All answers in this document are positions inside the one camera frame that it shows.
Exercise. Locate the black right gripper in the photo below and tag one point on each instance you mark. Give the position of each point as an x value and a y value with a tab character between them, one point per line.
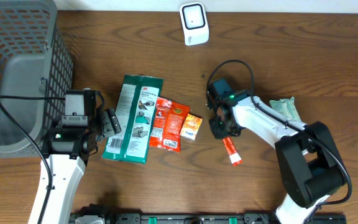
218	133

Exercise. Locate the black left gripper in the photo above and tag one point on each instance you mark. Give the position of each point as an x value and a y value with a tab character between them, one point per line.
108	123

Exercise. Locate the orange white small packet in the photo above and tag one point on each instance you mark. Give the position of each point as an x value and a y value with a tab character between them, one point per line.
191	127

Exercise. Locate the green white packet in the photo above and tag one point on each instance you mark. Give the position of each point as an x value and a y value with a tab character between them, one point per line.
135	112

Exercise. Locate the red snack bag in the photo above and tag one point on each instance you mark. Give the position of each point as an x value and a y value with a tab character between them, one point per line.
168	121

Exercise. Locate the red stick packet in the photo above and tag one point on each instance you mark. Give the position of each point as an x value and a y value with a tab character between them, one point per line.
234	156

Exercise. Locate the mint green snack packet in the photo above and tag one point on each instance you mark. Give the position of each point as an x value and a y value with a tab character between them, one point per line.
286	107

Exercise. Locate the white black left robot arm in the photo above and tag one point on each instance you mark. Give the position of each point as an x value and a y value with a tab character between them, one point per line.
66	147

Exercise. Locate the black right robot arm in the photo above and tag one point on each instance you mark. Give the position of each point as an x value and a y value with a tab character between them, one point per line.
310	165

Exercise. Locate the white barcode scanner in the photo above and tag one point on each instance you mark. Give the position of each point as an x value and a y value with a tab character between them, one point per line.
194	23

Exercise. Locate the grey plastic mesh basket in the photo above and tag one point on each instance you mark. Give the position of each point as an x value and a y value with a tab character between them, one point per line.
36	69

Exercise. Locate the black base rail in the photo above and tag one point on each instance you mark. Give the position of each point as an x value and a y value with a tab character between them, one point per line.
135	218

